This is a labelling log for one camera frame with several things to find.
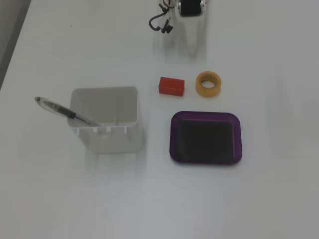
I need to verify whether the clear black ballpoint pen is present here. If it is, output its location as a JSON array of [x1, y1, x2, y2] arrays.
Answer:
[[34, 96, 101, 127]]

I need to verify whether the yellow tape roll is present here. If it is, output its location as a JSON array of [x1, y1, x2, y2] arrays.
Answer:
[[195, 71, 222, 98]]

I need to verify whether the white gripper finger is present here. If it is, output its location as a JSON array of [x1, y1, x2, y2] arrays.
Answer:
[[159, 14, 186, 57], [183, 15, 208, 60]]

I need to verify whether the purple rectangular tray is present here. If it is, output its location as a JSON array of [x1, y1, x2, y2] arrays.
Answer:
[[169, 111, 243, 165]]

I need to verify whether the white open plastic box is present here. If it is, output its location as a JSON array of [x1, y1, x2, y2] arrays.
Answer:
[[68, 86, 145, 154]]

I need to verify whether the red rectangular block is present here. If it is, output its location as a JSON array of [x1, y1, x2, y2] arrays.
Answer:
[[158, 76, 185, 97]]

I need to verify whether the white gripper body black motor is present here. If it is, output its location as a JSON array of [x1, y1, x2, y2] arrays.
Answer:
[[177, 0, 209, 17]]

